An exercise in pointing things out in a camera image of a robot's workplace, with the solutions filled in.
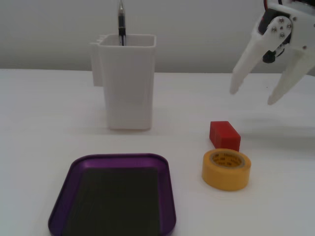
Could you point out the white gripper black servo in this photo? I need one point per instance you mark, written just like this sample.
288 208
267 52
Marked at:
280 27

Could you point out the red cube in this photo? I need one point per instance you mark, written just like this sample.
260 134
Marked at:
225 134

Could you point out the yellow tape roll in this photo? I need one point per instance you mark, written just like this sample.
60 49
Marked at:
225 172

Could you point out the white plastic pen holder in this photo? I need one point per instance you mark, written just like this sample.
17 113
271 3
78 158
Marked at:
128 86

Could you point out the black pen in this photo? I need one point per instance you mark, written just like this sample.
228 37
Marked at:
121 19

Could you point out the purple metal tray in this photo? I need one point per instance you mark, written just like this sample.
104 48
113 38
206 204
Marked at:
64 194

